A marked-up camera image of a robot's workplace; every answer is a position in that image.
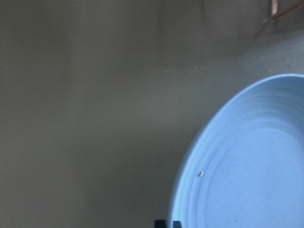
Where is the blue plate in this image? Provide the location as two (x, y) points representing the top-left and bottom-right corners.
(167, 74), (304, 228)

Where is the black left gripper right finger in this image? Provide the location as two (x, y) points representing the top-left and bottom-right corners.
(172, 221), (181, 228)

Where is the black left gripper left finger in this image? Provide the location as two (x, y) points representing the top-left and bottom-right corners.
(154, 219), (166, 228)

